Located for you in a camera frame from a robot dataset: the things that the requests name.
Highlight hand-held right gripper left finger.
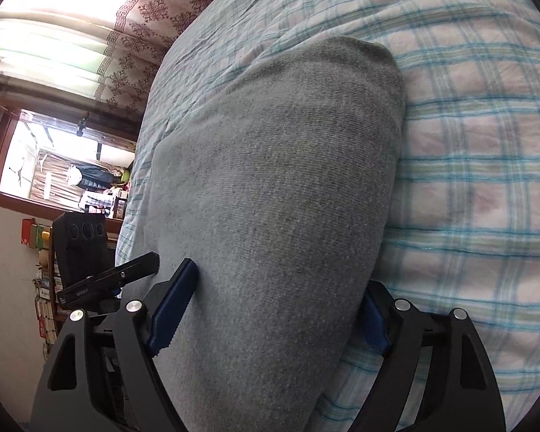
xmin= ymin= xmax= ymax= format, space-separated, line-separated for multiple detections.
xmin=29 ymin=258 xmax=201 ymax=432

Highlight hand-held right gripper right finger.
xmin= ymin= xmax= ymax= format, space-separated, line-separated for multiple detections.
xmin=351 ymin=281 xmax=507 ymax=432

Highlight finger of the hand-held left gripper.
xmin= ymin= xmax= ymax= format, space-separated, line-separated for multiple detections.
xmin=56 ymin=252 xmax=160 ymax=311

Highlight grey pants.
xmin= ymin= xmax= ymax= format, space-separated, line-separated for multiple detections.
xmin=114 ymin=36 xmax=406 ymax=432

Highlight cluttered bookshelf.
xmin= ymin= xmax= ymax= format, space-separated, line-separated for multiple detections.
xmin=20 ymin=218 xmax=118 ymax=352

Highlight dark hanging jacket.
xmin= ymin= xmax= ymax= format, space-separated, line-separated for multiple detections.
xmin=77 ymin=164 xmax=114 ymax=190

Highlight wooden framed window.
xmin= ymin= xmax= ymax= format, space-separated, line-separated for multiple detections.
xmin=0 ymin=108 xmax=138 ymax=221

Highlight plaid bed sheet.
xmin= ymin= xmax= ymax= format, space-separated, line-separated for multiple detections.
xmin=114 ymin=0 xmax=540 ymax=432

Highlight patterned pink curtain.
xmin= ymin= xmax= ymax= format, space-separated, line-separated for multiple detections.
xmin=0 ymin=0 xmax=257 ymax=120

